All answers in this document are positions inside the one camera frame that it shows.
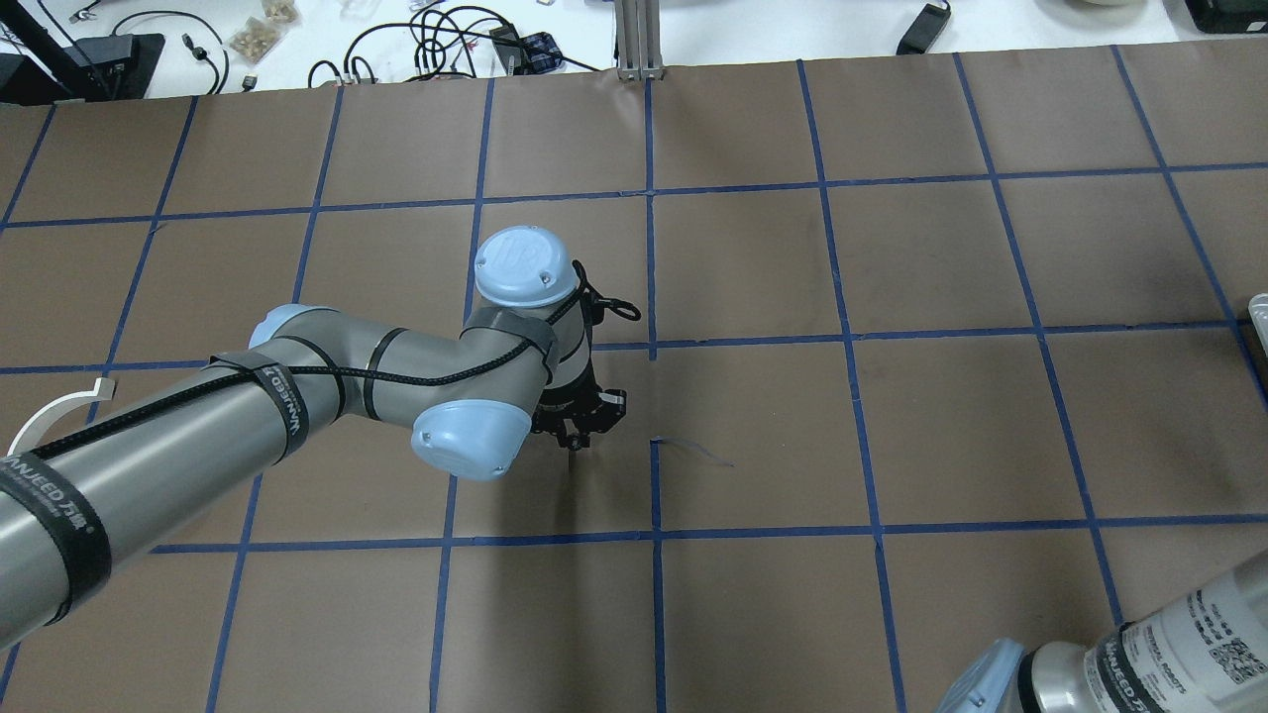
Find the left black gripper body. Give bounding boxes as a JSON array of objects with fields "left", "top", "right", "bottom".
[{"left": 531, "top": 384, "right": 628, "bottom": 450}]

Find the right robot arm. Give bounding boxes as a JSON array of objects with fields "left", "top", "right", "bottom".
[{"left": 936, "top": 552, "right": 1267, "bottom": 712}]

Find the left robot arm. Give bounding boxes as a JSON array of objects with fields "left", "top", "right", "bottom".
[{"left": 1, "top": 225, "right": 640, "bottom": 647}]

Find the bag of wooden pieces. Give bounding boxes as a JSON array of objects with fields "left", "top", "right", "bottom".
[{"left": 227, "top": 1, "right": 302, "bottom": 66}]

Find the black power adapter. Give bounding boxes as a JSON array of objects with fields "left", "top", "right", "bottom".
[{"left": 896, "top": 1, "right": 954, "bottom": 55}]

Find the aluminium frame post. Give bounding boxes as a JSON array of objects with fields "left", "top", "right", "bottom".
[{"left": 612, "top": 0, "right": 664, "bottom": 81}]

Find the white curved plastic bracket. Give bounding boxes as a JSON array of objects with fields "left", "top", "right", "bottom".
[{"left": 6, "top": 377, "right": 117, "bottom": 455}]

